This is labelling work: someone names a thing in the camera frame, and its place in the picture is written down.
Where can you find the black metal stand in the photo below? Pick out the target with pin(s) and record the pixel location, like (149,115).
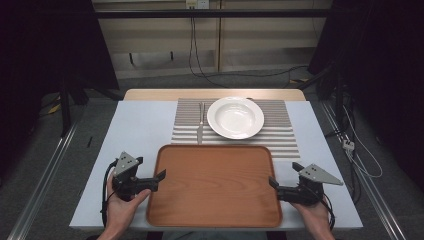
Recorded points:
(66,106)

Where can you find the brown wooden tray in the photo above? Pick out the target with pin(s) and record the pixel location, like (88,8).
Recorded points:
(213,186)

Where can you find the white wall socket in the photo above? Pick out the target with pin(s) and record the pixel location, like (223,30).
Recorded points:
(197,3)

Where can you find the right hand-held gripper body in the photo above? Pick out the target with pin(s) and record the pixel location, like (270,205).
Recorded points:
(310,190)

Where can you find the grey striped placemat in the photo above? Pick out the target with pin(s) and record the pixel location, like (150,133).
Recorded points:
(280,143)

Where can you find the silver fork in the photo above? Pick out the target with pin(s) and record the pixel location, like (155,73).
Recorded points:
(200,130)

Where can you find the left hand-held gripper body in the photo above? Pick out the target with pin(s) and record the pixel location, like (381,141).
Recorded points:
(125,163)

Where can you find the black curtain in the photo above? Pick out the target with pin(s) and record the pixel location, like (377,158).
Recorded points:
(380,66)
(46,50)

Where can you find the white deep plate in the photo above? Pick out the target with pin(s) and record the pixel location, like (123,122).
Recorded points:
(235,117)

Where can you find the white power strip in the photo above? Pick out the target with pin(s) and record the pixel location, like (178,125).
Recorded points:
(348,144)

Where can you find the person's left hand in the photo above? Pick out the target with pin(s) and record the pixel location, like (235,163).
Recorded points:
(120,213)

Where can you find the black horizontal bar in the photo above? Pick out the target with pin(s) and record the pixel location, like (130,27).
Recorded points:
(213,13)

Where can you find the small black pen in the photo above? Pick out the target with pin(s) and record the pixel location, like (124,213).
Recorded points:
(89,142)

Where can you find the aluminium floor rail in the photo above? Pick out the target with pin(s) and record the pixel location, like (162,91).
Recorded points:
(366,180)
(43,180)

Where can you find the person's right hand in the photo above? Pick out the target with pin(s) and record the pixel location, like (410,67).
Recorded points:
(316,216)

